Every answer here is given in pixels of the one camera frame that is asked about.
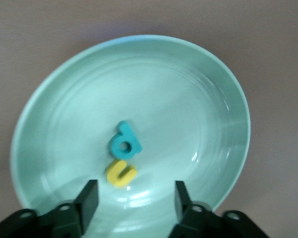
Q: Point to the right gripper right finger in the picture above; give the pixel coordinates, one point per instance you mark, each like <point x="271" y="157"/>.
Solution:
<point x="201" y="223"/>

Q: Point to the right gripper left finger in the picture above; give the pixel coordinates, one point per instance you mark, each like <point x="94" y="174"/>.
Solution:
<point x="64" y="220"/>

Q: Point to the yellow foam letter u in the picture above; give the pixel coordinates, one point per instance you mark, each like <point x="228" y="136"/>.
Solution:
<point x="119" y="181"/>

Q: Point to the teal foam letter p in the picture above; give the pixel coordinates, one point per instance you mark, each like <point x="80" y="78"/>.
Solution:
<point x="132" y="141"/>

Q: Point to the green plate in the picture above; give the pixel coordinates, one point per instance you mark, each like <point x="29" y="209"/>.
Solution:
<point x="176" y="111"/>

